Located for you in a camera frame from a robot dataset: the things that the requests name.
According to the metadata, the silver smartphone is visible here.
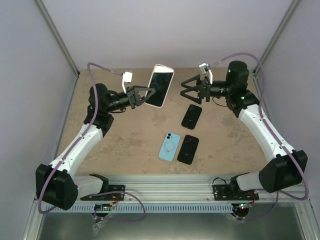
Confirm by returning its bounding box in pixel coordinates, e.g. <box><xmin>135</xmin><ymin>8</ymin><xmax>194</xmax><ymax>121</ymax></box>
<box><xmin>145</xmin><ymin>72</ymin><xmax>174</xmax><ymax>108</ymax></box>

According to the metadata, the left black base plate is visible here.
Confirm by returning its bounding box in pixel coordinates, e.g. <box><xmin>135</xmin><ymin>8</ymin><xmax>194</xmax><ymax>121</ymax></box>
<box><xmin>79</xmin><ymin>184</ymin><xmax>126</xmax><ymax>201</ymax></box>

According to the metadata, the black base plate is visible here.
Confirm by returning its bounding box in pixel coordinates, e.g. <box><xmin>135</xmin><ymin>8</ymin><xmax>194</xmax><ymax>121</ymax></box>
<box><xmin>212</xmin><ymin>184</ymin><xmax>260</xmax><ymax>201</ymax></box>
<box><xmin>79</xmin><ymin>184</ymin><xmax>126</xmax><ymax>201</ymax></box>

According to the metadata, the clear plastic bag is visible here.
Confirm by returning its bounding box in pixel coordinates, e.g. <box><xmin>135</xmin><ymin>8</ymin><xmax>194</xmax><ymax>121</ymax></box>
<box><xmin>92</xmin><ymin>218</ymin><xmax>106</xmax><ymax>237</ymax></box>

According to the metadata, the right aluminium corner post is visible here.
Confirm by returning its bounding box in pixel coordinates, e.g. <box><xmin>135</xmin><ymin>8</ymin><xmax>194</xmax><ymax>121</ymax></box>
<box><xmin>260</xmin><ymin>0</ymin><xmax>302</xmax><ymax>64</ymax></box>

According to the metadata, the left circuit board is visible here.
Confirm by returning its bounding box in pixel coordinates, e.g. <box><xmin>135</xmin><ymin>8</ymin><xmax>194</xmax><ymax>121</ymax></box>
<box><xmin>93</xmin><ymin>202</ymin><xmax>117</xmax><ymax>212</ymax></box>

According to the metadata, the aluminium rail frame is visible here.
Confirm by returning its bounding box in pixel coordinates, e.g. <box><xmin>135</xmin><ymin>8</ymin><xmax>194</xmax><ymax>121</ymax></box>
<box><xmin>22</xmin><ymin>175</ymin><xmax>320</xmax><ymax>240</ymax></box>

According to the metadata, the aluminium corner post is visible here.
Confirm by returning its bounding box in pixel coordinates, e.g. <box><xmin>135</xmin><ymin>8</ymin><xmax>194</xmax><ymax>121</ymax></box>
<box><xmin>260</xmin><ymin>0</ymin><xmax>302</xmax><ymax>64</ymax></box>
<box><xmin>33</xmin><ymin>0</ymin><xmax>80</xmax><ymax>78</ymax></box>

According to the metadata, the circuit board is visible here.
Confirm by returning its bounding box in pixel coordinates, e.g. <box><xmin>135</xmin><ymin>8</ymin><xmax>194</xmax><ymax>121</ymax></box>
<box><xmin>238</xmin><ymin>202</ymin><xmax>253</xmax><ymax>210</ymax></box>
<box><xmin>93</xmin><ymin>202</ymin><xmax>117</xmax><ymax>212</ymax></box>

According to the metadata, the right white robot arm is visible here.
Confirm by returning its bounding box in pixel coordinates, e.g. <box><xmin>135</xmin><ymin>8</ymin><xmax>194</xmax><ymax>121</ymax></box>
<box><xmin>180</xmin><ymin>60</ymin><xmax>308</xmax><ymax>200</ymax></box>

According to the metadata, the left aluminium corner post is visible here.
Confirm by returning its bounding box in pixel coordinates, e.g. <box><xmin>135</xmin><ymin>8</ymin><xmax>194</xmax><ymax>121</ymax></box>
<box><xmin>33</xmin><ymin>0</ymin><xmax>80</xmax><ymax>78</ymax></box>

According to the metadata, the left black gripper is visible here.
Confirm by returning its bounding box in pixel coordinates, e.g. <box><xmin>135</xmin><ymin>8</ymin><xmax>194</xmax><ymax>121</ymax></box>
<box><xmin>105</xmin><ymin>85</ymin><xmax>156</xmax><ymax>113</ymax></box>

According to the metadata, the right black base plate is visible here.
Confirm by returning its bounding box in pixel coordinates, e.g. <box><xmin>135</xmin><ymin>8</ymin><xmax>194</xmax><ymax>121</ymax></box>
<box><xmin>212</xmin><ymin>184</ymin><xmax>260</xmax><ymax>201</ymax></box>

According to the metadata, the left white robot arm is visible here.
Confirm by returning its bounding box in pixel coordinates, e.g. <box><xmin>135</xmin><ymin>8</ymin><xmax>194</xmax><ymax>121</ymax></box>
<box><xmin>35</xmin><ymin>83</ymin><xmax>156</xmax><ymax>210</ymax></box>

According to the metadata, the black cased phone lower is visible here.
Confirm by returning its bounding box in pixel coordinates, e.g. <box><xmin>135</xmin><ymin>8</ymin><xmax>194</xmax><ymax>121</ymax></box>
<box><xmin>177</xmin><ymin>134</ymin><xmax>199</xmax><ymax>165</ymax></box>

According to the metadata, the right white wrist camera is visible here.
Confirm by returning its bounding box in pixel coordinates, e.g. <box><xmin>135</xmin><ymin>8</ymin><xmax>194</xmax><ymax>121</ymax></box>
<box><xmin>199</xmin><ymin>63</ymin><xmax>213</xmax><ymax>85</ymax></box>

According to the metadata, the right circuit board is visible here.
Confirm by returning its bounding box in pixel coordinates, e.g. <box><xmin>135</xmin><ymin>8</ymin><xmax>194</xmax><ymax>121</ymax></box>
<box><xmin>238</xmin><ymin>202</ymin><xmax>253</xmax><ymax>210</ymax></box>

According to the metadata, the black cased phone upper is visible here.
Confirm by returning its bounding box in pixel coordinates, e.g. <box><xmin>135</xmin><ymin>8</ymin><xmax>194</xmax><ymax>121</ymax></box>
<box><xmin>181</xmin><ymin>104</ymin><xmax>202</xmax><ymax>130</ymax></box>

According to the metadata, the light blue cased phone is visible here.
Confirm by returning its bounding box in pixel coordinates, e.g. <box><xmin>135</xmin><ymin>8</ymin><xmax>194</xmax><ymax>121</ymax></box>
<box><xmin>158</xmin><ymin>132</ymin><xmax>181</xmax><ymax>162</ymax></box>

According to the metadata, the beige phone case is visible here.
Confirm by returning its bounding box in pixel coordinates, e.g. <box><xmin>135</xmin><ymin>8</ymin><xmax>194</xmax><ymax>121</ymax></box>
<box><xmin>145</xmin><ymin>64</ymin><xmax>175</xmax><ymax>108</ymax></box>

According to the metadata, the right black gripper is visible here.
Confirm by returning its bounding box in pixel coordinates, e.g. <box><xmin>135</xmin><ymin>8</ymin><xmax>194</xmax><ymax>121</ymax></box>
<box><xmin>180</xmin><ymin>74</ymin><xmax>233</xmax><ymax>105</ymax></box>

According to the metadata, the blue slotted cable duct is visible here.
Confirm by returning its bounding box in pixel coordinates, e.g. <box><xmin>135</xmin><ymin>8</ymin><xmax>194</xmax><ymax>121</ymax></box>
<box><xmin>44</xmin><ymin>203</ymin><xmax>236</xmax><ymax>213</ymax></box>

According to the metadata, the black cased phone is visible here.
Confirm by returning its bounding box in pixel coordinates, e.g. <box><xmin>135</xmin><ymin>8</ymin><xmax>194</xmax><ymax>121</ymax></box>
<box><xmin>177</xmin><ymin>134</ymin><xmax>199</xmax><ymax>165</ymax></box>
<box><xmin>181</xmin><ymin>104</ymin><xmax>202</xmax><ymax>130</ymax></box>

